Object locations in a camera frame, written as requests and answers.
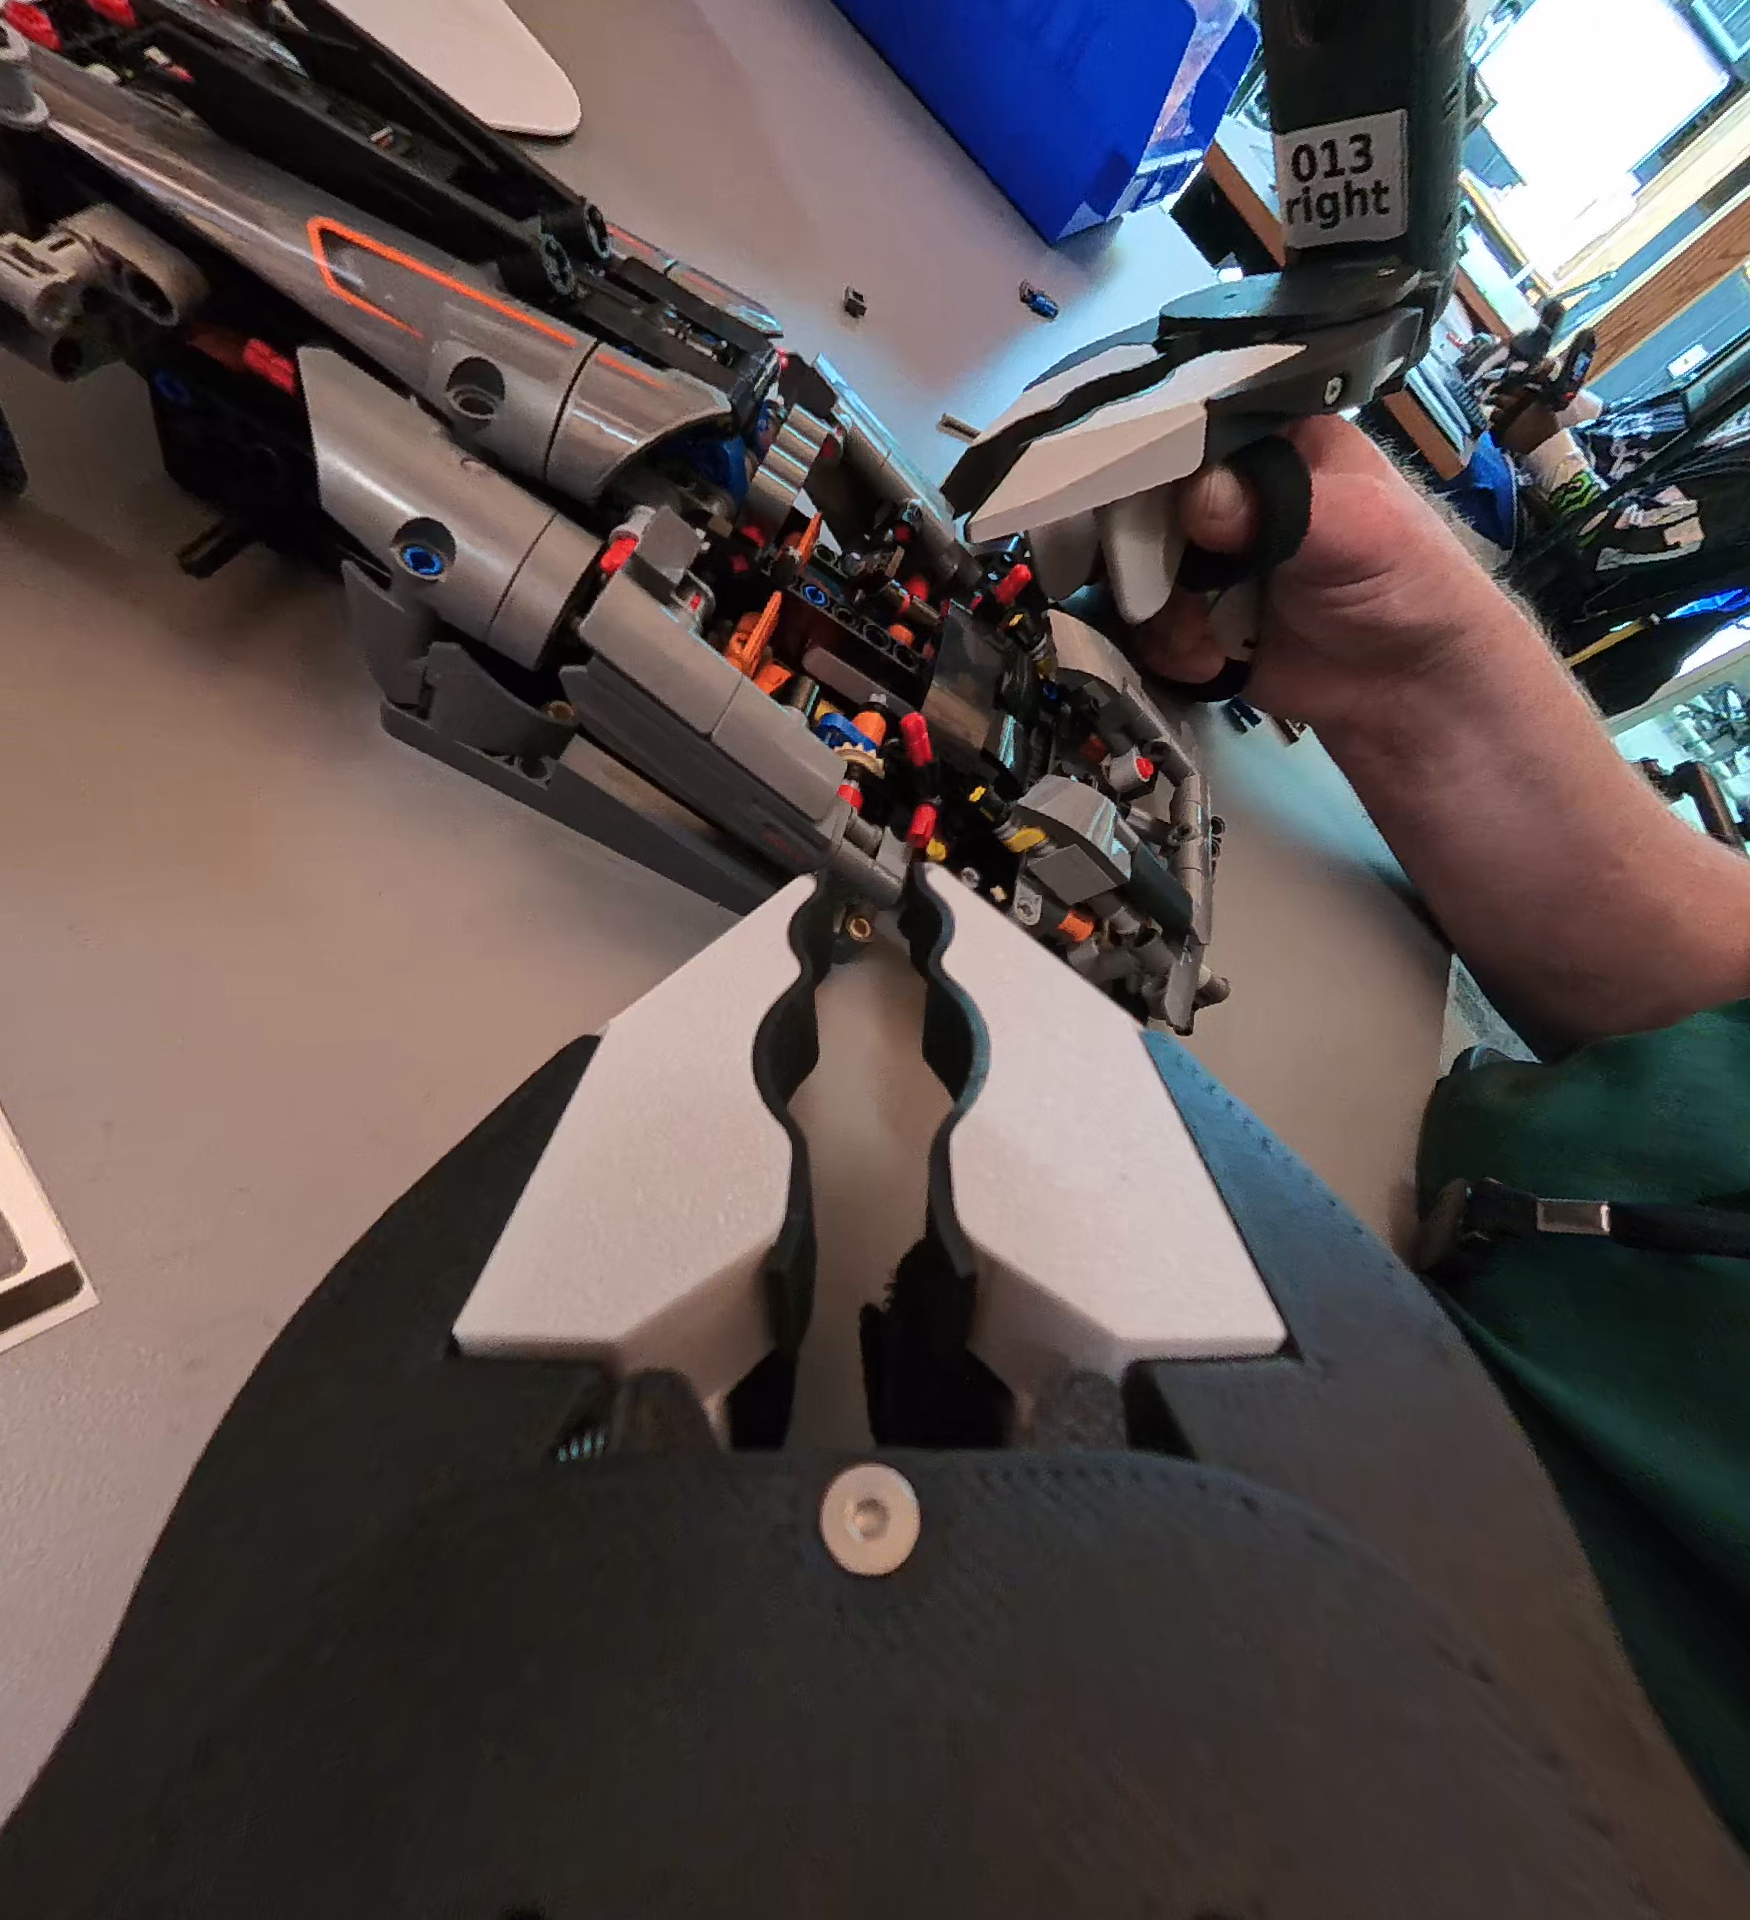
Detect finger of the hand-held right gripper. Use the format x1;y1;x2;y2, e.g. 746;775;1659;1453
963;395;1218;546
943;340;1315;505

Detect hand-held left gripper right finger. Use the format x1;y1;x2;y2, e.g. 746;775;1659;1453
902;864;1289;1400

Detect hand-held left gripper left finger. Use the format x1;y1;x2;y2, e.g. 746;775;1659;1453
450;875;827;1438

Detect grey lego cylinder assembly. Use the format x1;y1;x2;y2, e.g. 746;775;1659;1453
577;578;923;908

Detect large grey lego vehicle model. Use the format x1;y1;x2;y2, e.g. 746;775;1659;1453
0;0;1238;1038

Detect person's right forearm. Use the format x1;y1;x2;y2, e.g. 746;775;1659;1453
1310;569;1750;1051

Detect scattered small lego pieces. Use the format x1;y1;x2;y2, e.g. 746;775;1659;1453
843;281;1061;438

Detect person's right hand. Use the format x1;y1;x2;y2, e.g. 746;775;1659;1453
1130;412;1435;723

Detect blue plastic bin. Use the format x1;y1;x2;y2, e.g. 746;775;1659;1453
831;0;1268;248

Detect white flat board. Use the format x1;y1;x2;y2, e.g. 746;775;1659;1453
320;0;585;140

